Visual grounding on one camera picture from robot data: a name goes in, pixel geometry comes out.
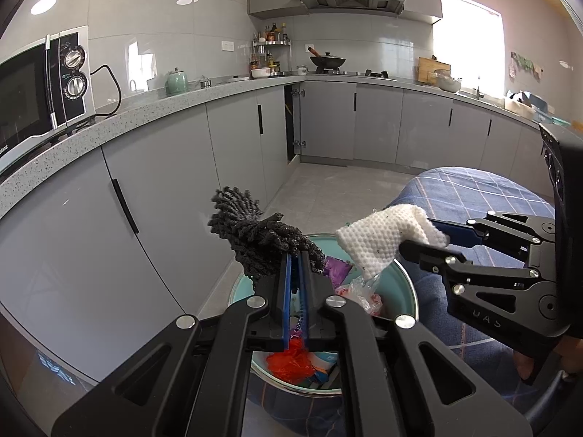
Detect bright window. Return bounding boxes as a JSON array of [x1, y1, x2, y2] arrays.
[[439, 0, 506, 97]]

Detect orange-red crinkled wrapper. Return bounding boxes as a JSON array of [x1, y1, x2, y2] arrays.
[[266, 339, 315, 384]]

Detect white black microwave oven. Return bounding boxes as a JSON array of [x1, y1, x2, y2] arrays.
[[0, 25, 97, 178]]

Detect steel spice rack with bottles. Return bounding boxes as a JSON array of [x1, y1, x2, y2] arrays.
[[249, 22, 293, 78]]

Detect dish basket with kitchenware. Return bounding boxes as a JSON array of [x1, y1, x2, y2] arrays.
[[504, 90, 555, 117]]

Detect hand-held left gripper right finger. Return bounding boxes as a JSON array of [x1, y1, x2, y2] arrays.
[[298, 250, 534, 437]]

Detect black wok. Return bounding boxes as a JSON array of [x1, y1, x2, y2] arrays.
[[308, 46, 347, 70]]

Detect blue plaid tablecloth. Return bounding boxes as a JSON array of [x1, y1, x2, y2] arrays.
[[246, 166, 559, 437]]

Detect hanging wall cloths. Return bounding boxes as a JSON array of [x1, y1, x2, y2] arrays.
[[509, 51, 544, 81]]

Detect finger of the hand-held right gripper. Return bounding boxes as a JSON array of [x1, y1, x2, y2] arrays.
[[430, 211, 557, 256], [399, 239, 541, 292]]

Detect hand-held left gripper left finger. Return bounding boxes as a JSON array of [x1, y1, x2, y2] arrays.
[[52, 250, 295, 437]]

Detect black range hood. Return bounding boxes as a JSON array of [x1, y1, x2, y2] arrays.
[[296, 0, 406, 16]]

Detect black microwave power cable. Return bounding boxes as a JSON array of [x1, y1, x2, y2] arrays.
[[68, 64, 123, 129]]

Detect gas stove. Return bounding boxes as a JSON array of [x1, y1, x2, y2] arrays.
[[314, 68, 393, 79]]

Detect black chenille cloth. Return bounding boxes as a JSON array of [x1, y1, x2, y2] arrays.
[[207, 185, 328, 283]]

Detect grey base cabinets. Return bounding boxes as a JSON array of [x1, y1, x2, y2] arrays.
[[0, 79, 548, 383]]

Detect grey speckled kitchen countertop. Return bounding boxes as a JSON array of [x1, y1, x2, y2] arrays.
[[0, 72, 583, 220]]

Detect blue white packet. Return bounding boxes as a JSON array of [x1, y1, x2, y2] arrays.
[[312, 352, 340, 386]]

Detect teal metal bucket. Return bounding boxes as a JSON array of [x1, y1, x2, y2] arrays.
[[226, 232, 419, 396]]

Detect wooden cutting board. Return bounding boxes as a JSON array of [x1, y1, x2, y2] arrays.
[[418, 56, 452, 87]]

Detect clear pinkish plastic bag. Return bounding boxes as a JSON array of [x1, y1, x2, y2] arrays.
[[334, 275, 386, 318]]

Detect white mesh cloth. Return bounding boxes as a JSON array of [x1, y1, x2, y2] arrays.
[[335, 203, 451, 279]]

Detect metal mixing bowl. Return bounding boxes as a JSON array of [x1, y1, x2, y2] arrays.
[[432, 68, 462, 94]]

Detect person's right hand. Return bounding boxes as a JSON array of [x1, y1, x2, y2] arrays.
[[514, 334, 583, 386]]

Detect purple wrapper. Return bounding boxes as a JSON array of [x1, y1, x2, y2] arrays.
[[324, 257, 352, 289]]

